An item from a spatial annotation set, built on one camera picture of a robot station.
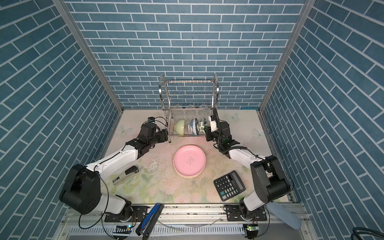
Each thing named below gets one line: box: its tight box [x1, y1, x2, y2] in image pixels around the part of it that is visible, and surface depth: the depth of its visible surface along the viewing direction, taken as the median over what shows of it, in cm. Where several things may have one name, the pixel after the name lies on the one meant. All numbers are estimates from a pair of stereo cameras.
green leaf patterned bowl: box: [197, 117, 208, 135], surface depth 96 cm
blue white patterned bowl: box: [190, 118, 199, 136], surface depth 96 cm
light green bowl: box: [175, 119, 186, 135], surface depth 96 cm
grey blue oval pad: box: [266, 201, 301, 230], surface depth 72 cm
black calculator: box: [213, 170, 246, 202], surface depth 82 cm
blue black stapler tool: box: [135, 203, 165, 240], surface depth 72 cm
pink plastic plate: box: [173, 145, 207, 177], surface depth 92 cm
